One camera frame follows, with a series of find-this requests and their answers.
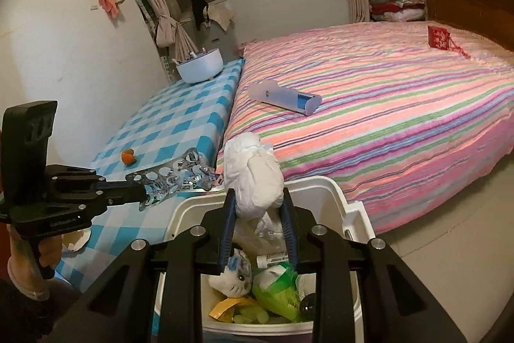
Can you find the white hanging cloth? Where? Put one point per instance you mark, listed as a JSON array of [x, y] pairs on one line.
[[221, 15]]

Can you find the person's left hand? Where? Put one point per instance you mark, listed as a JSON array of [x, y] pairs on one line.
[[50, 252]]

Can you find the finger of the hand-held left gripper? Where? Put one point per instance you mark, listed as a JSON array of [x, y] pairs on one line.
[[120, 186], [124, 200]]

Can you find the green plastic bag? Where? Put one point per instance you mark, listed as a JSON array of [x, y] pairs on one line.
[[277, 294]]

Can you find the white round organizer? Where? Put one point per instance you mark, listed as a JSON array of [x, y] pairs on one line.
[[200, 67]]

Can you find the orange peel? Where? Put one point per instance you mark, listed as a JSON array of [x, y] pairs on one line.
[[128, 157]]

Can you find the person's left forearm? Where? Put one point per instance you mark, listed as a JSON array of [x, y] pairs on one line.
[[24, 311]]

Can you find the white plastic bin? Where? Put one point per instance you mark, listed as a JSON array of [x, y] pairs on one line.
[[321, 190]]

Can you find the white plush dog toy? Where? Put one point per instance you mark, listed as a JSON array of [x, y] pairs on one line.
[[235, 278]]

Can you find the gold foil snack wrapper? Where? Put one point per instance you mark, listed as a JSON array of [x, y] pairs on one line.
[[225, 309]]

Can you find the wooden headboard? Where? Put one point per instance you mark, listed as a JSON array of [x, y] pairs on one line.
[[474, 1]]

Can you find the black hanging garment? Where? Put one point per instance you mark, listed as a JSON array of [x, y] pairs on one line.
[[198, 1]]

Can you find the red patterned bag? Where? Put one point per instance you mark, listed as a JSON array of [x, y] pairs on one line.
[[437, 37]]

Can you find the white curved scrap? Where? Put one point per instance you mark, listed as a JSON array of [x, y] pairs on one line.
[[76, 240]]

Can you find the white printed tube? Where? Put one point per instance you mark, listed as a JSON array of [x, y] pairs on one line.
[[271, 259]]

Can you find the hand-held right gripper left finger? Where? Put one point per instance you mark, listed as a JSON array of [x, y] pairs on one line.
[[227, 238]]

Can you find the translucent cylindrical case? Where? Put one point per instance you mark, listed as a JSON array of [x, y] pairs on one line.
[[277, 94]]

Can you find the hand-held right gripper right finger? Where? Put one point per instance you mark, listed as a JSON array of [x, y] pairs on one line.
[[291, 242]]

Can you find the pink striped blanket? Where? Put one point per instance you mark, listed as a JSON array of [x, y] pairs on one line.
[[381, 106]]

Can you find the blue checked tablecloth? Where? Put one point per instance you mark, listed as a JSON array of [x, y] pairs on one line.
[[160, 126]]

